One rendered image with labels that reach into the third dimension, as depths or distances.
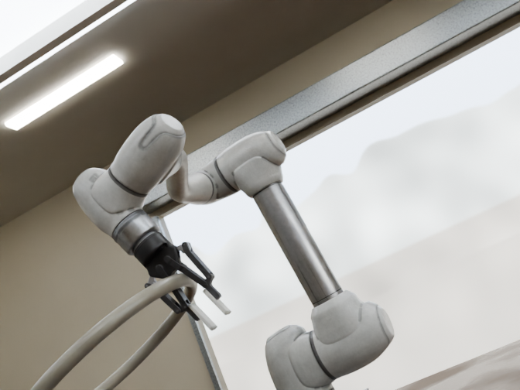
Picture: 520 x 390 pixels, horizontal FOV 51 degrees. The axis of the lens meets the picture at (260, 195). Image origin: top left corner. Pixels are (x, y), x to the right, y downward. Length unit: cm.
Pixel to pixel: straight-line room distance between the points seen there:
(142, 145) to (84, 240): 584
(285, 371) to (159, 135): 83
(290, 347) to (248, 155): 57
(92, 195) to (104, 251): 557
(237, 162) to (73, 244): 553
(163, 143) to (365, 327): 78
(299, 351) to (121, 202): 73
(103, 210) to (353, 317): 76
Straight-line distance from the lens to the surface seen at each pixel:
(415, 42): 575
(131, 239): 118
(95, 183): 122
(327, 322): 158
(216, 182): 167
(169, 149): 115
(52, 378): 105
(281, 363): 166
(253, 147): 162
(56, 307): 715
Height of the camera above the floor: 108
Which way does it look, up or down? 16 degrees up
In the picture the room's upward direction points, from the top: 24 degrees counter-clockwise
